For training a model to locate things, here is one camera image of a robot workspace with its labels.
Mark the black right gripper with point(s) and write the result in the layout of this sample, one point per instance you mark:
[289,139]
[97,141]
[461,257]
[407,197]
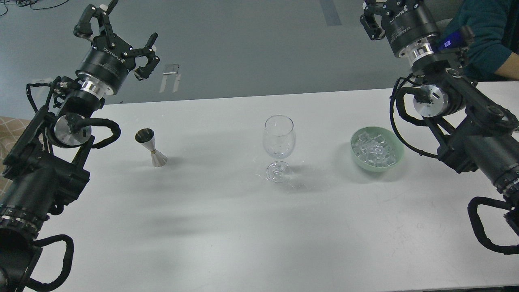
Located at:
[408,21]

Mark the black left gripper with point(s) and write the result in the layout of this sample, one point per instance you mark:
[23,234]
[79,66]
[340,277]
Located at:
[105,61]

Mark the steel cocktail jigger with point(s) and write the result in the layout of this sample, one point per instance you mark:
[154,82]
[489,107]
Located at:
[145,137]

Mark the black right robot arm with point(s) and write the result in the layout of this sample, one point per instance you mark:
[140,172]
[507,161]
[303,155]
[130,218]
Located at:
[473,132]

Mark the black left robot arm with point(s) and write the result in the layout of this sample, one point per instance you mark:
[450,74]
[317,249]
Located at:
[46,166]

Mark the clear ice cubes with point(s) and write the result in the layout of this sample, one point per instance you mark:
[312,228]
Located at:
[374,149]

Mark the clear wine glass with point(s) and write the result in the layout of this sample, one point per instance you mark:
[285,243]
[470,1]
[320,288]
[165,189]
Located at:
[279,139]

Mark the person in teal sweater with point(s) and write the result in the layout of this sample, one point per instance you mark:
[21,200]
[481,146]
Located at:
[493,56]

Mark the green bowl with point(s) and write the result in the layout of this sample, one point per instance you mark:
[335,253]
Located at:
[393,138]

